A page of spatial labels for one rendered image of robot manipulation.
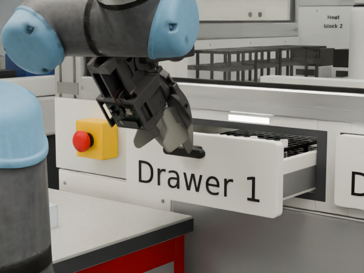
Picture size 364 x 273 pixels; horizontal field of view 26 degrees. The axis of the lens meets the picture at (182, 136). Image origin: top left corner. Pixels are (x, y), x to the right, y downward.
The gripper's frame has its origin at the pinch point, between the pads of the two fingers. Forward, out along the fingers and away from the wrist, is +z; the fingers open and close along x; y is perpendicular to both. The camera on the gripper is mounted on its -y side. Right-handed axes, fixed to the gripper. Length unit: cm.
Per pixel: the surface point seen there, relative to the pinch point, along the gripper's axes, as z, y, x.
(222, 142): 2.7, -3.3, 5.1
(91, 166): 19.7, -9.0, -36.7
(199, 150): 1.4, 0.1, 3.4
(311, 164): 14.1, -11.7, 12.7
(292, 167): 10.2, -7.2, 12.7
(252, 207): 10.0, 1.9, 10.5
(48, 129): 36, -32, -80
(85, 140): 10.3, -7.1, -31.2
